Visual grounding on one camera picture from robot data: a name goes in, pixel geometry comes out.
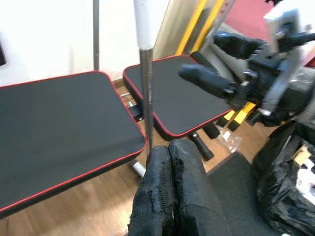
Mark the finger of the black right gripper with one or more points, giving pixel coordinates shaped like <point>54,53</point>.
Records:
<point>204,78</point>
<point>236,44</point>

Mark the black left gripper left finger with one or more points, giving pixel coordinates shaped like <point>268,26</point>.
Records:
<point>155,196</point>

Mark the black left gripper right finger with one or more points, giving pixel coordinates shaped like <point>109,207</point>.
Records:
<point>197,201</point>

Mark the black floor mat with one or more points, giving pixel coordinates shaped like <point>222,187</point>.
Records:
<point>233,186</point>

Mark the pink mat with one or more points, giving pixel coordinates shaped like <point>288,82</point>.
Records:
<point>246,17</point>

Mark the small black red-trimmed bench pad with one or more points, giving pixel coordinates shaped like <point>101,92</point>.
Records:
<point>177,103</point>

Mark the black foam leg roller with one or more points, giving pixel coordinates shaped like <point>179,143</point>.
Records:
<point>204,150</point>

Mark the clear bag with white label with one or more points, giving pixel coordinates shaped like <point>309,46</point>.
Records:
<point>230,142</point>

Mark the black trash bag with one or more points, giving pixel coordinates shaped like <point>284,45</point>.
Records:
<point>283,196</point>

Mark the large black red-trimmed bench pad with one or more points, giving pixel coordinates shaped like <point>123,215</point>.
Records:
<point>61,135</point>

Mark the white crumpled plastic trash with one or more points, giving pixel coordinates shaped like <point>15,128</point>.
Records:
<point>307,177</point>

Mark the yellow tubular rack frame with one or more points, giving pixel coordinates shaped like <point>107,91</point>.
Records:
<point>190,28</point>

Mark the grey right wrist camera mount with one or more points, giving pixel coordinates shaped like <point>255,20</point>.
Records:
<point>283,22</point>

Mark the grey metal rail stand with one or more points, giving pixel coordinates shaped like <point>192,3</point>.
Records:
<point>96,37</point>

